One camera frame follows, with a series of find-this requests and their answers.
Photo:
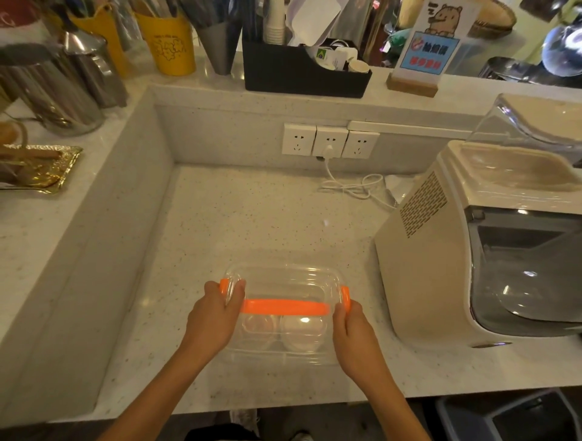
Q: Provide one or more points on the person's right hand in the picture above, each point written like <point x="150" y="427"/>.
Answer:
<point x="357" y="338"/>

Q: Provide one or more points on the person's left hand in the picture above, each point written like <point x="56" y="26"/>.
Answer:
<point x="213" y="320"/>

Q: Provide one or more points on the person's left thumb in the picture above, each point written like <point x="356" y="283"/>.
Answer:
<point x="238" y="293"/>

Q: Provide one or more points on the person's right thumb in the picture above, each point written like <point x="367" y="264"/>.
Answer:
<point x="339" y="314"/>

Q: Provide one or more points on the person's left forearm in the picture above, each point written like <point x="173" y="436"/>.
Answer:
<point x="152" y="397"/>

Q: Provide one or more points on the person's right forearm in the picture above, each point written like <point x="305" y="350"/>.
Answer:
<point x="391" y="409"/>

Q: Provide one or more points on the person's white shoe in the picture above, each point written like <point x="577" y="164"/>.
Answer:
<point x="301" y="436"/>
<point x="244" y="420"/>

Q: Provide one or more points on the cream ice machine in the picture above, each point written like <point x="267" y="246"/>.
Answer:
<point x="459" y="254"/>

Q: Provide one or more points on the person's black clothing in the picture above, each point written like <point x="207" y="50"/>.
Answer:
<point x="218" y="434"/>

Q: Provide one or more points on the white power plug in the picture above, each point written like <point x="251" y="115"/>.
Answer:
<point x="327" y="152"/>

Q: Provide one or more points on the grey waste bin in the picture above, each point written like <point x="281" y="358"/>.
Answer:
<point x="514" y="415"/>

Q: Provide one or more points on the gold metal tray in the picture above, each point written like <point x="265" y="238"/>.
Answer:
<point x="45" y="172"/>

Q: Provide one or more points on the black organizer box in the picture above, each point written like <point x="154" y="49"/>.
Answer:
<point x="304" y="72"/>

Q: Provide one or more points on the wooden sign base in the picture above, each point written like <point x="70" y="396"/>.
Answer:
<point x="411" y="86"/>

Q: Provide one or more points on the grey metal cone cup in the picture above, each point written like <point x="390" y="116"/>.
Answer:
<point x="220" y="50"/>

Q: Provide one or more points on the small white cup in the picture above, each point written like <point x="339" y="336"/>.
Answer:
<point x="359" y="67"/>

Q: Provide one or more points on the brown stick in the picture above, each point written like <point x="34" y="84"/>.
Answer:
<point x="32" y="154"/>

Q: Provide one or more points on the yellow printed utensil cup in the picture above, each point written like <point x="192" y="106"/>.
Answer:
<point x="169" y="47"/>

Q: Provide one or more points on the small steel pitcher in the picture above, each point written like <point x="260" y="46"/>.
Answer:
<point x="98" y="72"/>

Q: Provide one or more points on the clear machine lid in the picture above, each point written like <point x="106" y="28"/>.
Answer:
<point x="527" y="122"/>

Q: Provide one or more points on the stack of white paper cups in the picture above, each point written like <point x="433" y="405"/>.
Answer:
<point x="274" y="22"/>

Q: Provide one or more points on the large steel pitcher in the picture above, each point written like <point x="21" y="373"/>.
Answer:
<point x="50" y="95"/>

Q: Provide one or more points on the white paper sheets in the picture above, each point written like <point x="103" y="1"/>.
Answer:
<point x="316" y="20"/>

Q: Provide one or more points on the plain yellow utensil cup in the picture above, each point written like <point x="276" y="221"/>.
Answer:
<point x="107" y="36"/>

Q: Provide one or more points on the cartoon sign card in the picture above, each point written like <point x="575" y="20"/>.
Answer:
<point x="434" y="38"/>

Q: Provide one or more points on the woven basket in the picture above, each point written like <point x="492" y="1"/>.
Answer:
<point x="495" y="18"/>

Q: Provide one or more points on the glass globe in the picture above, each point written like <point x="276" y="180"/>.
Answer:
<point x="564" y="50"/>

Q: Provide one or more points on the white wall socket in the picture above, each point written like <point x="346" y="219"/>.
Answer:
<point x="331" y="138"/>
<point x="298" y="139"/>
<point x="360" y="144"/>

